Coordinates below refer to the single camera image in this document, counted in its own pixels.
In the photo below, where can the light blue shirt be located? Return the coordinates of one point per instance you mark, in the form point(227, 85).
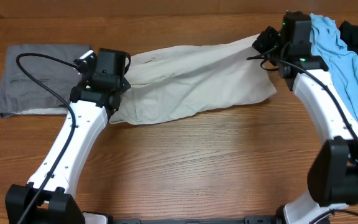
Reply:
point(342, 62)

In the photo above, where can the folded grey shorts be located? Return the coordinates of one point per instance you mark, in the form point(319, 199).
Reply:
point(19, 95)

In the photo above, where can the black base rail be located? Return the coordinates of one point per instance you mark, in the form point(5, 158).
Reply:
point(191, 221)

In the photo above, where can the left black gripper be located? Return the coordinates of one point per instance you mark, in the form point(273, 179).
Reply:
point(123, 84)

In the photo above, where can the beige cotton shorts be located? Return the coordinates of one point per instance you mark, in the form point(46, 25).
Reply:
point(178, 82)

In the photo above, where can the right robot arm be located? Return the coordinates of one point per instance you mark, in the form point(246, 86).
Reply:
point(333, 178)

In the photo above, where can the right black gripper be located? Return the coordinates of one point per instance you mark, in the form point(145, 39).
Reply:
point(259, 43)

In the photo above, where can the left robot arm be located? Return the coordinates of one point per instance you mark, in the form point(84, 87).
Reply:
point(49, 194)

